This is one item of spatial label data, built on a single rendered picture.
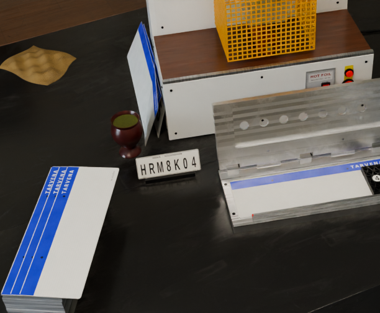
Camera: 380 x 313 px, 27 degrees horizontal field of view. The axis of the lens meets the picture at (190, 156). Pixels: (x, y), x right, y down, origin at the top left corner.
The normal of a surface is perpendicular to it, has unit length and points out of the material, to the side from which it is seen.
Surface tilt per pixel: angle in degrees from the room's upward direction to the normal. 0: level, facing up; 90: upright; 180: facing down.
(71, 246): 0
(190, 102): 90
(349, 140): 75
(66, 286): 0
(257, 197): 0
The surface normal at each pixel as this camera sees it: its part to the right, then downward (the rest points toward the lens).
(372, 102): 0.12, 0.42
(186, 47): -0.07, -0.76
